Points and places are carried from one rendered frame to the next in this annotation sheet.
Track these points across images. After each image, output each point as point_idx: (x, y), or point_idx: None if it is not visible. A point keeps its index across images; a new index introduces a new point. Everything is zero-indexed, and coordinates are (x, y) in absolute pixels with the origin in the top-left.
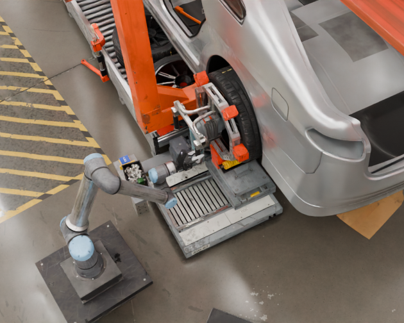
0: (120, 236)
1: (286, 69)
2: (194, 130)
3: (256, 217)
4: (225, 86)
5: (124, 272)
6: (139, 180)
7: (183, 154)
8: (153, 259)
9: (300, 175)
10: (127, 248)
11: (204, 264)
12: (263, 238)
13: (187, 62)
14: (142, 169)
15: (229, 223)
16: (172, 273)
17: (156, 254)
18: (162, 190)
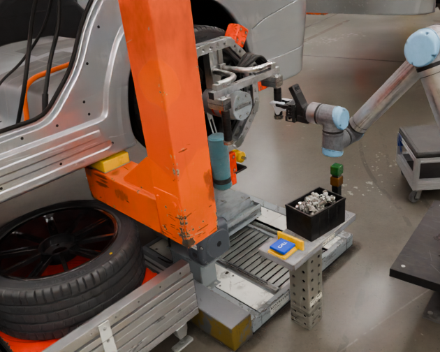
0: (405, 246)
1: None
2: (265, 66)
3: (260, 201)
4: (200, 27)
5: None
6: (339, 165)
7: (298, 86)
8: (380, 273)
9: (297, 9)
10: (415, 232)
11: (346, 231)
12: (279, 203)
13: (68, 163)
14: (302, 195)
15: (282, 216)
16: (382, 251)
17: (369, 274)
18: (346, 128)
